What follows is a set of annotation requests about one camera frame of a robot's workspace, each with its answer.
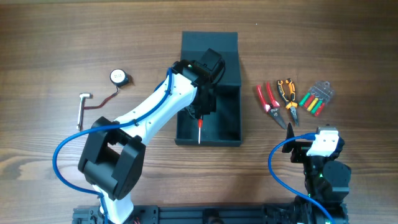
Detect black red screwdriver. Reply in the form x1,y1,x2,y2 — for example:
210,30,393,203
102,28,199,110
198,118,203,144

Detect clear case coloured screwdrivers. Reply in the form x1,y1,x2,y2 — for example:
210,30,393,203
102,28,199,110
298,81,335,117

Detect round black tape measure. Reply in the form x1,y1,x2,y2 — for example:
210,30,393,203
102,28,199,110
83,68,131,111

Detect silver L-shaped socket wrench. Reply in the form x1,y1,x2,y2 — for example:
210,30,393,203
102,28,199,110
76,93,92,131

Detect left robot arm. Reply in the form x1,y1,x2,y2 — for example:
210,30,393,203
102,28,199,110
78,49,225,223

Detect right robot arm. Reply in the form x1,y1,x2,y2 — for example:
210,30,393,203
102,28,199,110
282,126,351,223

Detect dark green open box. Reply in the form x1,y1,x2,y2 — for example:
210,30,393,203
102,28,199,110
173,31,243,147

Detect orange black long-nose pliers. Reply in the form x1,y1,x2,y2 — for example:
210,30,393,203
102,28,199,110
277,78,299,126

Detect right blue cable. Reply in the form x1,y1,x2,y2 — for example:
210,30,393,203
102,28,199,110
267,133,336,224

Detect blue cable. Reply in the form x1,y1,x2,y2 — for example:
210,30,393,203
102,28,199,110
52,67,174,224
267,133,336,224

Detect red handled snips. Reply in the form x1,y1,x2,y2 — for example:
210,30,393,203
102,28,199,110
256,82,287,129

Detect left blue cable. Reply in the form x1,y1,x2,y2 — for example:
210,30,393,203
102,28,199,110
52,67,174,224

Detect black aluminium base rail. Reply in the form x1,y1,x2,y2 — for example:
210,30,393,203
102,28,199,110
72,203,349,224

